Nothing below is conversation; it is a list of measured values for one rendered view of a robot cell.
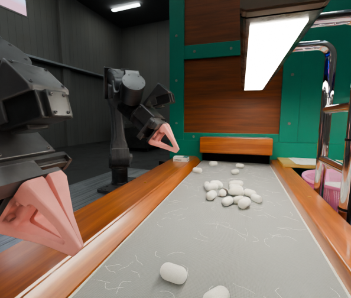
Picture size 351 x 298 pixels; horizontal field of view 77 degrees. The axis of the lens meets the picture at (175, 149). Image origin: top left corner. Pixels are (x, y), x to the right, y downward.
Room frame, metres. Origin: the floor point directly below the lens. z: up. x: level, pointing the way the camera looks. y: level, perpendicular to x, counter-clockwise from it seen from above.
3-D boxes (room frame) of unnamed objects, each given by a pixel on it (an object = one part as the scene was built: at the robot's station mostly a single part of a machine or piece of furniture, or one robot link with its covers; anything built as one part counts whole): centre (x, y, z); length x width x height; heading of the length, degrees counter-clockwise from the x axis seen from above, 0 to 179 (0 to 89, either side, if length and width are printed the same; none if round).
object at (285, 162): (0.81, -0.57, 0.77); 0.33 x 0.15 x 0.01; 73
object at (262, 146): (0.96, -0.26, 0.83); 0.30 x 0.06 x 0.07; 73
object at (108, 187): (0.87, 0.23, 0.71); 0.20 x 0.07 x 0.08; 158
